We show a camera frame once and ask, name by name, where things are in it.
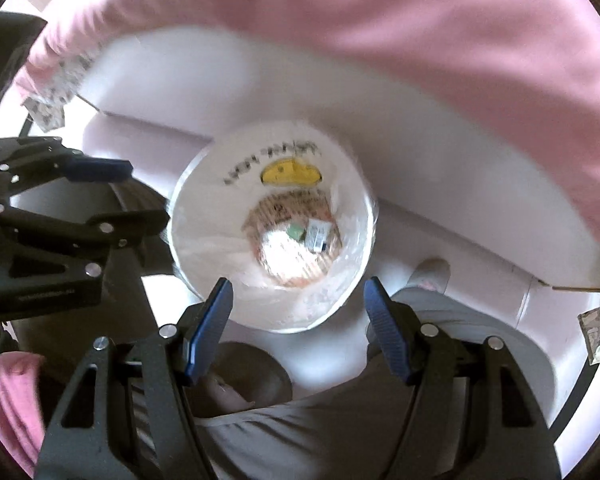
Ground dark blurred object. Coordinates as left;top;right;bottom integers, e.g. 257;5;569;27
0;12;48;137

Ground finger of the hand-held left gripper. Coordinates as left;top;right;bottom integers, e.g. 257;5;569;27
0;137;134;206
0;205;171;286

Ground orange printed paper wrapper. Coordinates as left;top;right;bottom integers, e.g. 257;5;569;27
242;190;343;288

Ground white bin liner bag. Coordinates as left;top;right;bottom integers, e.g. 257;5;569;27
170;121;378;331

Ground white plastic shopping bag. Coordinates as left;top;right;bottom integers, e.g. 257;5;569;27
167;119;381;333

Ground person's grey pants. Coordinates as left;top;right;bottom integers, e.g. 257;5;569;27
130;280;553;480

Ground person's left forearm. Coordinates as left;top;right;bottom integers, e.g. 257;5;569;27
0;350;48;478

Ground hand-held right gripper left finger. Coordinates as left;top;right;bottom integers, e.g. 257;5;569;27
32;277;234;480

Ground pink blanket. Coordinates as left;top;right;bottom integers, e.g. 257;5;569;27
12;0;600;271

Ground person's right foot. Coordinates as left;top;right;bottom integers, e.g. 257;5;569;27
409;259;452;293

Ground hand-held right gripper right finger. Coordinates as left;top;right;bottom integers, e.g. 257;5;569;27
362;276;563;480

